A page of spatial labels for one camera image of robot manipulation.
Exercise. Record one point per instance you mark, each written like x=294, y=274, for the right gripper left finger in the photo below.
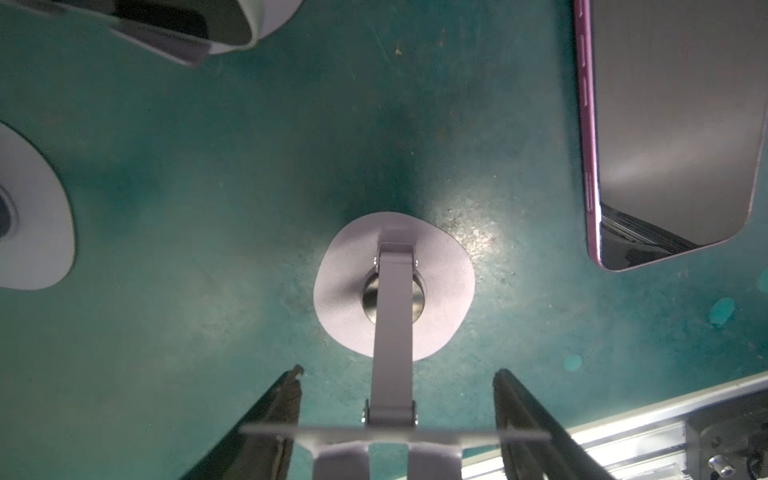
x=240, y=456

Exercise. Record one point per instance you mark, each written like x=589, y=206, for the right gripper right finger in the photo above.
x=540, y=438

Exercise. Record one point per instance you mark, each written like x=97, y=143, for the purple round stand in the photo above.
x=37, y=229
x=263, y=18
x=343, y=452

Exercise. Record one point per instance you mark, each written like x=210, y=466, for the purple phone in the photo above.
x=673, y=113

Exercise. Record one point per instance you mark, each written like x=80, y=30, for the white middle-right phone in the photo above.
x=186, y=32

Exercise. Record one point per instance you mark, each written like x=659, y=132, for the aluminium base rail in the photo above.
x=716, y=433

